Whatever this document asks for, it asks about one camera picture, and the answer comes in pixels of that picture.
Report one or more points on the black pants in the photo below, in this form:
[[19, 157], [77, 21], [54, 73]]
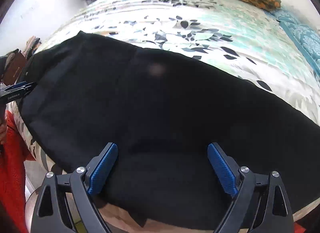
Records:
[[162, 110]]

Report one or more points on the left hand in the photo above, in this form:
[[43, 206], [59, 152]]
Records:
[[3, 131]]

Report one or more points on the red fuzzy garment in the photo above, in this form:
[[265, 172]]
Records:
[[13, 155]]

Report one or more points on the floral leaf bed sheet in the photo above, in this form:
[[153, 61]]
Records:
[[231, 35]]

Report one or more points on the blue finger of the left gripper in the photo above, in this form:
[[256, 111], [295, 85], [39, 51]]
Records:
[[22, 88]]

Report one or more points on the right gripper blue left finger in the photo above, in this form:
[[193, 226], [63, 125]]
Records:
[[52, 212]]

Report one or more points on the teal patterned pillow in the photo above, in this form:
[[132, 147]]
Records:
[[303, 36]]

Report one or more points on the white cream pillow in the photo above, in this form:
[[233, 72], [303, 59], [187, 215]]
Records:
[[304, 11]]

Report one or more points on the brown wooden furniture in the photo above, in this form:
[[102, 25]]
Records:
[[12, 65]]

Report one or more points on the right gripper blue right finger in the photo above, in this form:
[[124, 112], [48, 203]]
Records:
[[264, 196]]

